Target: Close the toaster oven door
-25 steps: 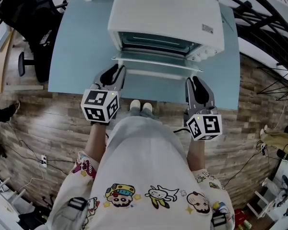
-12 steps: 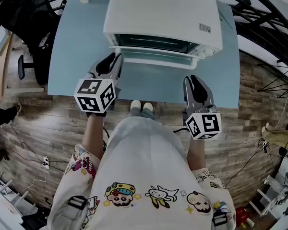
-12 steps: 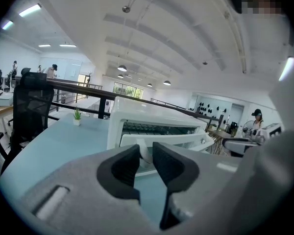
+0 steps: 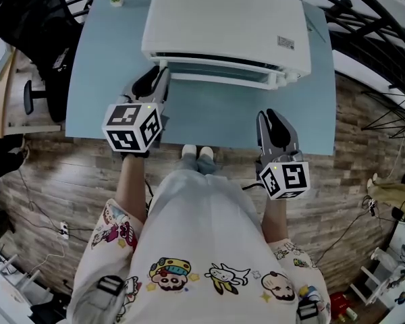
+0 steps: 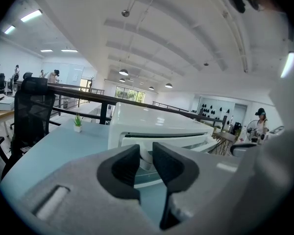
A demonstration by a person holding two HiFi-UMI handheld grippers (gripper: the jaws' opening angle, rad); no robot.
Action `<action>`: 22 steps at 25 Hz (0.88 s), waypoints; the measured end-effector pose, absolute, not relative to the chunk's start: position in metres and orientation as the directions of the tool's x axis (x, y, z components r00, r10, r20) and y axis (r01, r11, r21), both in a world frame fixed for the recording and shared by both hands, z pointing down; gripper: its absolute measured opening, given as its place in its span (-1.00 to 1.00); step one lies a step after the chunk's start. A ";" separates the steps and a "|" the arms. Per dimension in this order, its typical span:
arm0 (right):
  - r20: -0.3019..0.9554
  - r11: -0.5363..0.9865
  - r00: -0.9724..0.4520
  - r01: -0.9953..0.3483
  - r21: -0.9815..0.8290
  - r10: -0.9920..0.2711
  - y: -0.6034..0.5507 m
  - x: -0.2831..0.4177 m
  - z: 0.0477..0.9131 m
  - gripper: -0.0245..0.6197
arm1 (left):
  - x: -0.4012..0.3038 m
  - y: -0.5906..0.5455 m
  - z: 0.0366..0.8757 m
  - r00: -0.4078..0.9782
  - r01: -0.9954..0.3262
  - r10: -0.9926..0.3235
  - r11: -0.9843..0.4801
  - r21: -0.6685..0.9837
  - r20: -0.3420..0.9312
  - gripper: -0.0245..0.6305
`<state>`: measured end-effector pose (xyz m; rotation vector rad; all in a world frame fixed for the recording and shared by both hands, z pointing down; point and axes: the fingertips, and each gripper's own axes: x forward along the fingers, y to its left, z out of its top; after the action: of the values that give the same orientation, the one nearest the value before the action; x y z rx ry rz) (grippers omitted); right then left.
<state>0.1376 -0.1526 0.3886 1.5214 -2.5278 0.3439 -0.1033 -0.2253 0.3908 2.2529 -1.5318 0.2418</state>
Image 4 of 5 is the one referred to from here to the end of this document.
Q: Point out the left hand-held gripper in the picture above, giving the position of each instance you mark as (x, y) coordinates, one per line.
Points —
(121, 127)

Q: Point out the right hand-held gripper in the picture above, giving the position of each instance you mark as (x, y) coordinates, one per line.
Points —
(290, 181)

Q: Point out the person's right forearm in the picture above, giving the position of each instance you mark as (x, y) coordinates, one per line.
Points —
(275, 221)

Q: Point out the person's left forearm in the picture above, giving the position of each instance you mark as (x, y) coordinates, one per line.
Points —
(131, 187)

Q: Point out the white toaster oven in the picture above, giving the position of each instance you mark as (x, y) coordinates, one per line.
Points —
(222, 19)

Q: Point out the person's right white shoe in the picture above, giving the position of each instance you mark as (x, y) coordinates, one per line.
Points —
(206, 152)

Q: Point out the person's white shoe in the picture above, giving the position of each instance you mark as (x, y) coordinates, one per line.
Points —
(206, 152)
(189, 150)

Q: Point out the person's left white shoe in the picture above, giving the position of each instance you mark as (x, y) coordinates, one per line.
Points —
(189, 150)

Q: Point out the grey jeans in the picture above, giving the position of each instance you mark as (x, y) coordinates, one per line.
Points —
(202, 165)

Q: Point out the black tripod stand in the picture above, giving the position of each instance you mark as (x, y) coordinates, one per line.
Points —
(388, 120)

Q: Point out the white cartoon print shirt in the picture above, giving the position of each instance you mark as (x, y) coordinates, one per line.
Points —
(202, 235)

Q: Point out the white power strip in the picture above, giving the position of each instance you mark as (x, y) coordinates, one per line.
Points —
(373, 208)
(64, 231)

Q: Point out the black office chair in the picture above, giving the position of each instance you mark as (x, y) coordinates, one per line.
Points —
(37, 29)

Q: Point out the white box on desk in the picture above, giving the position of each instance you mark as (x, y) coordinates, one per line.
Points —
(1, 61)

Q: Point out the wooden desk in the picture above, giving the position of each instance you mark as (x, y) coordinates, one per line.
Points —
(0, 106)

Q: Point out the black metal railing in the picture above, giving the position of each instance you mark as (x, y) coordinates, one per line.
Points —
(374, 15)

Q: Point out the white shelf rack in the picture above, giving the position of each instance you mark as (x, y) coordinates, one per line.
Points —
(381, 278)

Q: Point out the red box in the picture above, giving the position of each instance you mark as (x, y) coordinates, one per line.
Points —
(340, 304)

